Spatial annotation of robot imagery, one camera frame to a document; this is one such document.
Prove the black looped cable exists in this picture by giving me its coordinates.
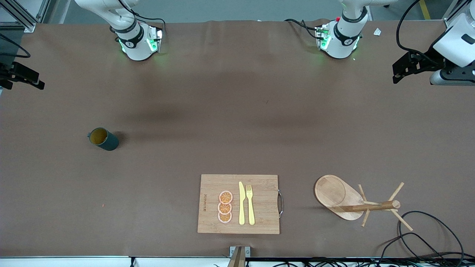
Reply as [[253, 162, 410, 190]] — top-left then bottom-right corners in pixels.
[[377, 211, 465, 264]]

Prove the yellow plastic knife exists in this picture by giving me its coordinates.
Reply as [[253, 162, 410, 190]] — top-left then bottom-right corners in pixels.
[[239, 181, 246, 225]]

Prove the wooden mug rack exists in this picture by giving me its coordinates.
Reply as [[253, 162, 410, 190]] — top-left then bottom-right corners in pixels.
[[314, 175, 414, 232]]

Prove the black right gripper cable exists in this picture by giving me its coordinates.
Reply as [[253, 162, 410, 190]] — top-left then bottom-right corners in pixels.
[[0, 34, 31, 59]]

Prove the yellow plastic fork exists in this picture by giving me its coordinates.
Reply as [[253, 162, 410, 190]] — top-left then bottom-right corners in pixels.
[[246, 185, 256, 226]]

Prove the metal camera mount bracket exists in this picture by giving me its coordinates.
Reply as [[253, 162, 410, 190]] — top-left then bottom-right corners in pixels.
[[229, 246, 251, 267]]

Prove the black arm base cable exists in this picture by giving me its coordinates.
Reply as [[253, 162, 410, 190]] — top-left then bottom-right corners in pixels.
[[285, 19, 321, 39], [118, 0, 166, 34]]

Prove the aluminium frame post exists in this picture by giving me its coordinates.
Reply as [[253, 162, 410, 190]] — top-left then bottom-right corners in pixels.
[[0, 0, 50, 33], [442, 0, 464, 29]]

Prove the black left arm base cable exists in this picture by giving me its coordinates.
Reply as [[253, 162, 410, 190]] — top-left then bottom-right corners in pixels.
[[285, 19, 321, 39]]

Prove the black right arm base cable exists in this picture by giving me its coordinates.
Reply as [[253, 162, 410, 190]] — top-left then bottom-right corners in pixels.
[[118, 0, 166, 34]]

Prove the dark green mug yellow inside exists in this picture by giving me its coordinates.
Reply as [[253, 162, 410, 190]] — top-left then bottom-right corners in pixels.
[[87, 127, 119, 151]]

